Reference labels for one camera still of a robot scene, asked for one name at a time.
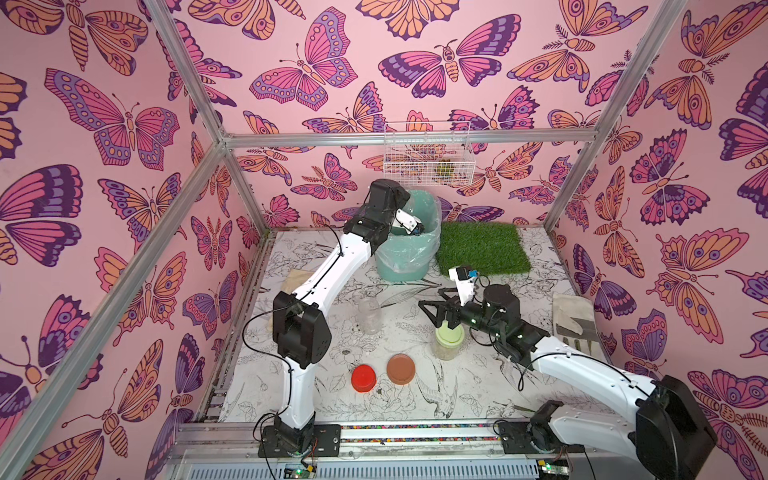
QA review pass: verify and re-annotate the brown jar lid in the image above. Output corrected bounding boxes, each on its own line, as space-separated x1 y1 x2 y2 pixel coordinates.
386 353 416 385

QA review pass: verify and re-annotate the clear peanut jar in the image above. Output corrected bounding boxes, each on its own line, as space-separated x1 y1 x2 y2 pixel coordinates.
357 297 383 335

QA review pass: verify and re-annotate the red jar lid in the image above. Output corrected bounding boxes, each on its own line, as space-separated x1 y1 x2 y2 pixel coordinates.
350 364 377 393

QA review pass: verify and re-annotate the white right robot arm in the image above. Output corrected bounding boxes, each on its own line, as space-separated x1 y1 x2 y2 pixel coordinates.
418 284 717 479

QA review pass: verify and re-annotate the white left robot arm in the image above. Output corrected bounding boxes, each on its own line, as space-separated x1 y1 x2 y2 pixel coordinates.
272 179 419 453

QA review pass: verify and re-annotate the green lid peanut jar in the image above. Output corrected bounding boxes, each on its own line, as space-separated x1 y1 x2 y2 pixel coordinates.
433 321 466 361

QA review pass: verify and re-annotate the clear plastic bin liner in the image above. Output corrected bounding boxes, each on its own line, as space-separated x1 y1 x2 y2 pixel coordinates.
371 187 448 280

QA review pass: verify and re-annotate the mint green trash bin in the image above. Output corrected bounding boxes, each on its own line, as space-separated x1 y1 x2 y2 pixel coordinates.
374 189 440 284

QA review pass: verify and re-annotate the green artificial grass mat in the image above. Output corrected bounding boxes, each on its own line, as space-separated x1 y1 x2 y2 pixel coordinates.
436 222 531 276

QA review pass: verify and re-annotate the cream work glove right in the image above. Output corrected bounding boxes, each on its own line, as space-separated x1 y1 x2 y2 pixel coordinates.
552 293 603 357

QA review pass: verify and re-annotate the green object in basket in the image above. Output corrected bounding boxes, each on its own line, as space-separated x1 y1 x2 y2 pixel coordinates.
434 160 455 182

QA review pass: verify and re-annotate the beige work glove left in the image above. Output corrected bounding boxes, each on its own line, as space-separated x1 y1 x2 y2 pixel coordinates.
280 269 313 294

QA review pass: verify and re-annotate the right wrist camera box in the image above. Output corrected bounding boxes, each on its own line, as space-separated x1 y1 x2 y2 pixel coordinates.
448 266 479 306

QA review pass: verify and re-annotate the white wire basket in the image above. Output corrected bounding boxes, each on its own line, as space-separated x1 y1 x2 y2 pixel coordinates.
381 122 476 188

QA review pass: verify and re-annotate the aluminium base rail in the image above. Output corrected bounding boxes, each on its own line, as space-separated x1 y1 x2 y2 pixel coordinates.
160 419 652 479

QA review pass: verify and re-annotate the aluminium frame post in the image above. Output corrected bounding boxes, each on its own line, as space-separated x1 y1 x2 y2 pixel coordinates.
544 0 687 233

